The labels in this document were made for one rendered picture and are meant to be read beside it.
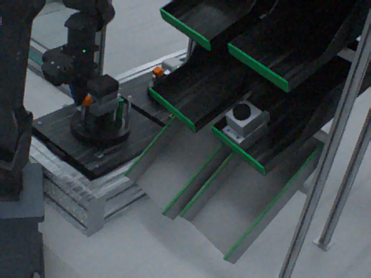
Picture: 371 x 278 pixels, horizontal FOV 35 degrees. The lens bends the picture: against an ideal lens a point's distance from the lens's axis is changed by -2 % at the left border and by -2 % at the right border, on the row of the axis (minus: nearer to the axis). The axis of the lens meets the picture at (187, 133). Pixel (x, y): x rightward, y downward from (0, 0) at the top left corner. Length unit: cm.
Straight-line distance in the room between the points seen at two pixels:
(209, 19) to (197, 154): 29
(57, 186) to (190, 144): 30
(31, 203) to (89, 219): 21
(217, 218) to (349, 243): 40
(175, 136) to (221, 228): 22
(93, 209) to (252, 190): 33
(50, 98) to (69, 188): 41
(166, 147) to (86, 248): 27
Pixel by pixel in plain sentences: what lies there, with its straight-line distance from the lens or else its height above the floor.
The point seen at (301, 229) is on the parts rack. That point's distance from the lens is 115.
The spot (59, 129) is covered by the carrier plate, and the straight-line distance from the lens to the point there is 138.
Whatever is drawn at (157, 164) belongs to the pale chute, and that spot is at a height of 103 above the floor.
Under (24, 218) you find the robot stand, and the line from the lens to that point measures 104.
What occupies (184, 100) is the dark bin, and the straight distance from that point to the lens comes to 109.
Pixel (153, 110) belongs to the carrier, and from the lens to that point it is 147.
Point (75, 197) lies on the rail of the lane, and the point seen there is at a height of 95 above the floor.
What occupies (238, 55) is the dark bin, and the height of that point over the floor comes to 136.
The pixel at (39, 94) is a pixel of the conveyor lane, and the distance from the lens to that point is 160.
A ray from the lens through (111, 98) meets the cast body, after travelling 133.
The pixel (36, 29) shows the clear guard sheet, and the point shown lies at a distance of 176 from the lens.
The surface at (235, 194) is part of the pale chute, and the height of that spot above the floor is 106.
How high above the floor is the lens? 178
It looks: 35 degrees down
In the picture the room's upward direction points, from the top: 10 degrees clockwise
